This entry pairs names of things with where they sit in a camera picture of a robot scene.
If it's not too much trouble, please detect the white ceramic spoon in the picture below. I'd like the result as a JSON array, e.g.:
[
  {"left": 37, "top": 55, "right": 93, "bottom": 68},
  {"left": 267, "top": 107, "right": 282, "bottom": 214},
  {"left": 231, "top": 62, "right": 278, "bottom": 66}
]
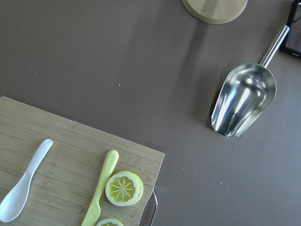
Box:
[{"left": 0, "top": 139, "right": 53, "bottom": 223}]

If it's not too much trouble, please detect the steel scoop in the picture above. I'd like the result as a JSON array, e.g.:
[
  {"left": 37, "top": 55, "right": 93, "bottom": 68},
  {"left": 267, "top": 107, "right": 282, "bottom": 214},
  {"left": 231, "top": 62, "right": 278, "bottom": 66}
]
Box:
[{"left": 211, "top": 25, "right": 290, "bottom": 137}]

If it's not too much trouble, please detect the lemon slice near knife blade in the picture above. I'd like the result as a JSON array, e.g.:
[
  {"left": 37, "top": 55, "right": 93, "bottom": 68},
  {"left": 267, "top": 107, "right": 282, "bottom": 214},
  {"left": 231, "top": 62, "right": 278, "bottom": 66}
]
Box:
[{"left": 96, "top": 218, "right": 123, "bottom": 226}]

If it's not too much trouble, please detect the bamboo cutting board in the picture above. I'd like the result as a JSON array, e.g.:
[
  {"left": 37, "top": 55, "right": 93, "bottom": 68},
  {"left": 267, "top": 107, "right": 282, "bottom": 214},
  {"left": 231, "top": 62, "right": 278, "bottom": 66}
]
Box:
[{"left": 0, "top": 97, "right": 164, "bottom": 226}]

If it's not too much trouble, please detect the yellow plastic knife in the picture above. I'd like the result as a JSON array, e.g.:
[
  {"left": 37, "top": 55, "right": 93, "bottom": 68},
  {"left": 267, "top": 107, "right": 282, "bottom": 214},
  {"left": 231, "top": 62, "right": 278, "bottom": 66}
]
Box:
[{"left": 81, "top": 150, "right": 119, "bottom": 226}]

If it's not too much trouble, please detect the wooden mug tree stand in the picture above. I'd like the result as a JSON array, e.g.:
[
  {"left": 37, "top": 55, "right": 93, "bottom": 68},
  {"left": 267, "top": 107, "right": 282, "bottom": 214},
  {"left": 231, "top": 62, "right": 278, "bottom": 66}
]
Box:
[{"left": 182, "top": 0, "right": 247, "bottom": 24}]

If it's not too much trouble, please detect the lemon slice near knife handle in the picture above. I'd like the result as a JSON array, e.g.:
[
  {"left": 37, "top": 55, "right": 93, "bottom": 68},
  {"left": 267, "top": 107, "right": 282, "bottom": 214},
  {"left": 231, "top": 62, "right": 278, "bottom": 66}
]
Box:
[{"left": 105, "top": 171, "right": 144, "bottom": 207}]

